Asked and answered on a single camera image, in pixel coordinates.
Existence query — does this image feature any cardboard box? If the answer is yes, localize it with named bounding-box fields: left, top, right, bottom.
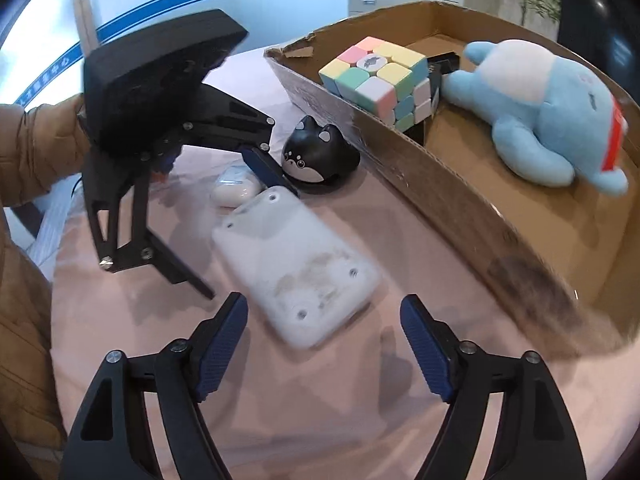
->
left=263, top=0, right=640, bottom=361

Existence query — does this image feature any black product box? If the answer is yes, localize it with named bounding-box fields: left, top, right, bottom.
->
left=405, top=51, right=460, bottom=146

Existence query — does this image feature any blue plush toy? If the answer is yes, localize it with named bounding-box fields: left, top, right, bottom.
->
left=440, top=39, right=628, bottom=196

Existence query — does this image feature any pastel rubiks cube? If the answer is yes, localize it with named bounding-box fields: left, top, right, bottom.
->
left=318, top=36, right=440, bottom=133

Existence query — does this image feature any black tv screen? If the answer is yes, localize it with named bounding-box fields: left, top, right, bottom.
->
left=558, top=0, right=639, bottom=103

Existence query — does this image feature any left forearm brown sleeve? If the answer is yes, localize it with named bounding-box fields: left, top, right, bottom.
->
left=0, top=93, right=91, bottom=208

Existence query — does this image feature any white earbuds case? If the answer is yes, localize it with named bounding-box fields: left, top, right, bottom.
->
left=210, top=164, right=264, bottom=208

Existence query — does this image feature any black cat figurine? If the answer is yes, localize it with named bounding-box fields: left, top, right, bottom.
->
left=281, top=115, right=360, bottom=194

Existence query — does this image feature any white plastic device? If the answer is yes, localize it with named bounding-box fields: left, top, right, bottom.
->
left=212, top=186, right=381, bottom=350

